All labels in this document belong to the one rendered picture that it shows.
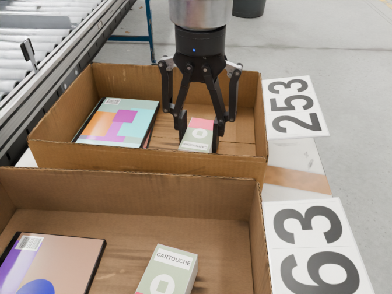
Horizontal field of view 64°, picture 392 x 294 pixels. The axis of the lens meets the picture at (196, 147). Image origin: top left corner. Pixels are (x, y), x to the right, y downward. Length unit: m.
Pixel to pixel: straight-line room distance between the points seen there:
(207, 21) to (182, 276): 0.32
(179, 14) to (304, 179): 0.35
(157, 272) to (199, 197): 0.12
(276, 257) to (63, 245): 0.29
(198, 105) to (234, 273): 0.42
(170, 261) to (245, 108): 0.44
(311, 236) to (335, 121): 1.83
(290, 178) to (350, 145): 1.43
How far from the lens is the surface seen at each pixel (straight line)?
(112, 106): 0.72
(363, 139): 2.10
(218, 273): 0.45
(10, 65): 1.12
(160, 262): 0.41
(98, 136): 0.63
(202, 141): 0.57
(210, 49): 0.46
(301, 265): 0.36
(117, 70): 0.75
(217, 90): 0.52
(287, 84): 0.64
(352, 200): 1.69
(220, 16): 0.45
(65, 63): 1.14
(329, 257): 0.37
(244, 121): 0.69
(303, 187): 0.58
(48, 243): 0.51
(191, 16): 0.44
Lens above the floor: 1.16
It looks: 40 degrees down
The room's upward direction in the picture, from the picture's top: straight up
